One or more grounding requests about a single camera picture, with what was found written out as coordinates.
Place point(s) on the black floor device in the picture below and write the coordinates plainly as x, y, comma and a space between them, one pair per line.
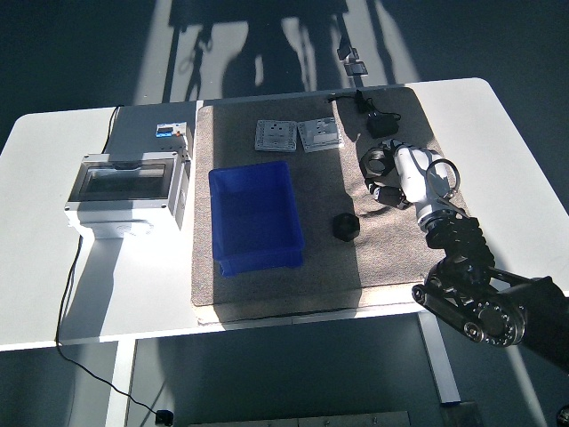
348, 50
356, 68

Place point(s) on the grey metal floor plate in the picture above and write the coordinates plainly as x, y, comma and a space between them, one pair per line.
302, 419

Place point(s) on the black floor plug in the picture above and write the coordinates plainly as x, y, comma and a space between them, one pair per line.
163, 417

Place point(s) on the blue plastic box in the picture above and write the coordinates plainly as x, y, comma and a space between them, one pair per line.
255, 218

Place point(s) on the grey electrical distribution box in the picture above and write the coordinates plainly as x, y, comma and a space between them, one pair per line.
124, 195

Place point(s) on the grey wall socket panel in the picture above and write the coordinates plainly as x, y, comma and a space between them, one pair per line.
275, 135

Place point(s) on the blue white circuit breaker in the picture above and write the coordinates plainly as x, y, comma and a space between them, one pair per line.
171, 132

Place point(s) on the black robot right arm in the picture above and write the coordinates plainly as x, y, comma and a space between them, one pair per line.
471, 276

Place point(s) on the white wall switch panel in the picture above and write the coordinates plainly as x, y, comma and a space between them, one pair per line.
321, 134

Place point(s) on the small black hex nut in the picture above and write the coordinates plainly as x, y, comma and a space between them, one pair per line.
346, 228

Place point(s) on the black power adapter plug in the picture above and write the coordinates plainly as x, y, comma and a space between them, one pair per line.
381, 126

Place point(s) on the white table leg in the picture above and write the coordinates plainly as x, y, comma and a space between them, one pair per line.
440, 356
120, 382

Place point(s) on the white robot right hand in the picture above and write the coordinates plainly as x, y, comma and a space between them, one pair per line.
418, 178

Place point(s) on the grey-brown mat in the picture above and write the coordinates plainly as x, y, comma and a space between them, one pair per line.
391, 267

